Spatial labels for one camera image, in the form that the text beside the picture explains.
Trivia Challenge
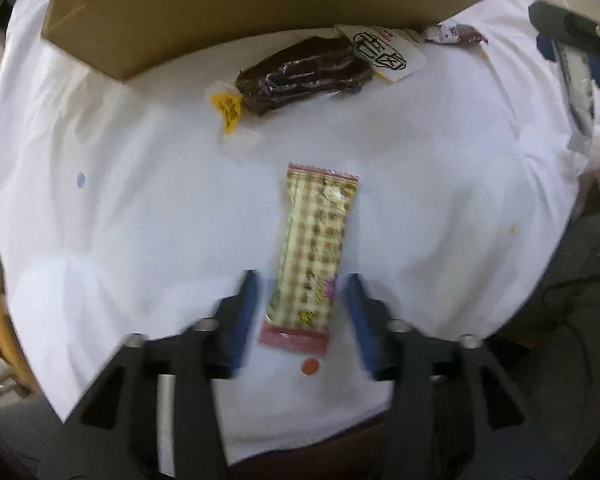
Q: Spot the white black label snack pack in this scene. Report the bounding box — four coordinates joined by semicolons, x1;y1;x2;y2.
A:
336;25;426;82

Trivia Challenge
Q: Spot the dark chocolate snack pack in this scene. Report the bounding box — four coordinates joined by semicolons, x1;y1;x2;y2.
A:
235;36;373;117

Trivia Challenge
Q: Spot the brown cardboard box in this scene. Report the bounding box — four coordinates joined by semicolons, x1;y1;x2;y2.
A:
41;0;482;80

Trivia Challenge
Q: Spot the yellow checkered wafer pack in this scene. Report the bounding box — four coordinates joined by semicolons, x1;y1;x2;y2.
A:
260;164;358;356

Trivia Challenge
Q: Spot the white maroon candy wrapper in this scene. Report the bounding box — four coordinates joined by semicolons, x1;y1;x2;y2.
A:
422;24;486;46

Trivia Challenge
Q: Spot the white blue patterned snack pack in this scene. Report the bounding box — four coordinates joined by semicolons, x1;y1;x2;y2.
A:
552;40;595;139

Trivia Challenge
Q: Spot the small yellow candy packet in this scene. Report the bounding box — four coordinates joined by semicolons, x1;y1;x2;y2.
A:
206;80;262;150

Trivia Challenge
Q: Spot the white table cloth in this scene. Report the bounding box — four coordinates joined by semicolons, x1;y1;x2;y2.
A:
0;0;584;416

